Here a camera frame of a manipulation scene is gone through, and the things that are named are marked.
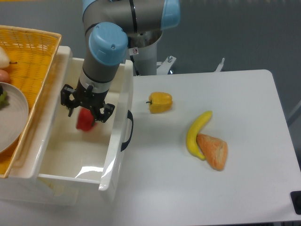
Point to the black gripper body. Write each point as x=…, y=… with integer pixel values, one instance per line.
x=87, y=98

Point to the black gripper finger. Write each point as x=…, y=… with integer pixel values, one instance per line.
x=68, y=99
x=102, y=114

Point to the red bell pepper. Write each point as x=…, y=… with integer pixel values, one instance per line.
x=85, y=120

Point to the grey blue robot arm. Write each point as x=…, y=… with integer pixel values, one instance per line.
x=108, y=24

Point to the white upper drawer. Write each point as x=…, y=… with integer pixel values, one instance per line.
x=73, y=156

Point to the yellow bell pepper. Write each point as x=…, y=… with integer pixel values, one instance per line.
x=159, y=102

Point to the white drawer cabinet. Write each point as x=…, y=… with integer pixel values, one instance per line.
x=23, y=182

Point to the yellow woven basket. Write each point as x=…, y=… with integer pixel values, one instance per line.
x=34, y=51

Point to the grey ribbed plate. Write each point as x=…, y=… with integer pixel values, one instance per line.
x=13, y=116

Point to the green grapes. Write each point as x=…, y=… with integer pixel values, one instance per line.
x=3, y=97

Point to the pink peach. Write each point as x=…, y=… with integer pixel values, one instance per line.
x=4, y=76

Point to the white pear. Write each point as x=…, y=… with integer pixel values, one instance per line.
x=5, y=61

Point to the yellow banana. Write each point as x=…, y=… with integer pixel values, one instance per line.
x=194, y=129

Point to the orange bread wedge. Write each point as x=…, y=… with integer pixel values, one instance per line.
x=214, y=149

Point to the black corner device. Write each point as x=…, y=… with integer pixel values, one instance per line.
x=296, y=200

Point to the black drawer handle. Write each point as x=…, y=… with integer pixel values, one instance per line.
x=129, y=130

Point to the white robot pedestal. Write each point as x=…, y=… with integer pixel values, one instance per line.
x=142, y=51

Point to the white table bracket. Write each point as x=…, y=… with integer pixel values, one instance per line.
x=220, y=66

